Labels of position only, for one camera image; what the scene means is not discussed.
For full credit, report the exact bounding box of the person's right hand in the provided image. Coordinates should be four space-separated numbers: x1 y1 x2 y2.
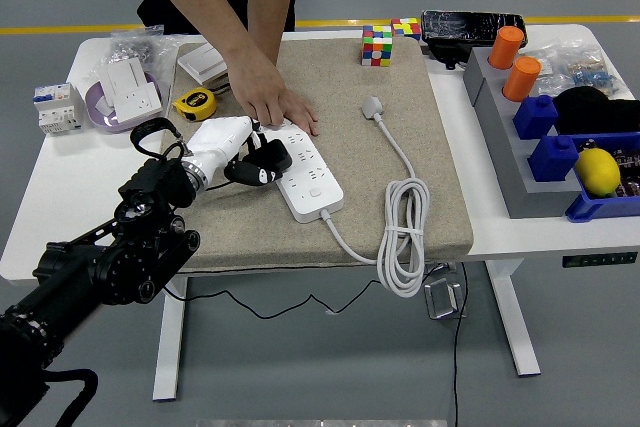
224 41 289 127

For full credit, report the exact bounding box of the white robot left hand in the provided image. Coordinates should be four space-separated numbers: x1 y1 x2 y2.
182 115 281 188

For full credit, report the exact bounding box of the person's left hand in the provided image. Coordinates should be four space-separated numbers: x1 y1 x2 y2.
283 86 320 138

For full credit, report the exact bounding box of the black power adapter plug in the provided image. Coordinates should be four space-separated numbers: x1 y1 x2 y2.
247 139 294 176

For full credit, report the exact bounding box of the white power strip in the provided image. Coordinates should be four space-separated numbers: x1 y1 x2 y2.
249 119 345 224

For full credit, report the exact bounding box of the thin black adapter cord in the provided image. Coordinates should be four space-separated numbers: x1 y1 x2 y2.
162 181 386 321

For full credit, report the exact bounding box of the yellow tape measure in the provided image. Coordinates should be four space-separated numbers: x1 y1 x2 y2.
172 85 231 122

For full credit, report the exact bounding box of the grey-brown mat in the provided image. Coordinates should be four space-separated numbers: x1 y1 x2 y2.
159 38 475 274

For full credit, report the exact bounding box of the white socket panel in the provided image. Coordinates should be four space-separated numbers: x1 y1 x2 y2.
113 84 164 124

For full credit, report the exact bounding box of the large colourful puzzle cube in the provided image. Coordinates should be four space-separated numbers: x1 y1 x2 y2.
361 24 394 68

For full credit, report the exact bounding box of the purple bowl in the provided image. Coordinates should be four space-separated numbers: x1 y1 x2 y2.
84 71 165 134

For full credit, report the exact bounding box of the plastic bag of screws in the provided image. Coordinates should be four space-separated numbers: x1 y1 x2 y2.
108 25 180 73

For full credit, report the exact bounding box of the small colourful puzzle cube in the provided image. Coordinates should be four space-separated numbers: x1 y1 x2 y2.
390 17 423 42

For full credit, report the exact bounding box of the white circuit breaker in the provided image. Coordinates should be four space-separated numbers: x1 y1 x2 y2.
33 82 85 137

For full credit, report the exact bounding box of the black wrapped device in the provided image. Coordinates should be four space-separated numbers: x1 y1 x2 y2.
420 9 529 72

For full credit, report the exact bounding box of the grey block holder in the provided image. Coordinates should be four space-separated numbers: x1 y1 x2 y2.
462 46 584 221

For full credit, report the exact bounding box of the white table leg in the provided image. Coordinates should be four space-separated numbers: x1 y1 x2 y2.
151 275 189 403
485 260 542 378

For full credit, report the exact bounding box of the orange cylinder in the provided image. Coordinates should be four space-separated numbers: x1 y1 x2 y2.
502 56 543 103
488 25 526 70

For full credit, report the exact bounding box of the blue block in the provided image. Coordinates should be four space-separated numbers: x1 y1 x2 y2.
513 94 560 141
528 134 580 184

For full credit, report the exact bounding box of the clear acrylic stand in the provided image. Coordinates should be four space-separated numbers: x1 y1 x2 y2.
423 261 469 321

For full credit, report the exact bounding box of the black cloth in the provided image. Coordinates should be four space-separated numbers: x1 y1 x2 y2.
552 86 640 137

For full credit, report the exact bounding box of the plastic bag of parts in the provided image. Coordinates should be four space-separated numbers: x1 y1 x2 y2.
524 40 624 99

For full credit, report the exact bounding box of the yellow lemon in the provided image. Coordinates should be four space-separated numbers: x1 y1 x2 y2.
574 147 623 198

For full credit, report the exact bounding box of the blue plastic bin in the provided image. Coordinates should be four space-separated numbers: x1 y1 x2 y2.
565 132 640 224

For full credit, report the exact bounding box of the black table control panel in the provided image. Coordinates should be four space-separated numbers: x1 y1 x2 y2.
561 251 639 269

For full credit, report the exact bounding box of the white wall switch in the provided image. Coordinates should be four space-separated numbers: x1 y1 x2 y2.
177 41 231 87

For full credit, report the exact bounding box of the white power strip cable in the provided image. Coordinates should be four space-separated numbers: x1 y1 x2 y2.
319 95 431 299

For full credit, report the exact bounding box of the white switch panel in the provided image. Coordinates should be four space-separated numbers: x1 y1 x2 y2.
96 56 150 108

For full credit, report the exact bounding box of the black hanging cable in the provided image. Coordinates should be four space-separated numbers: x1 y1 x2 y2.
451 261 470 427

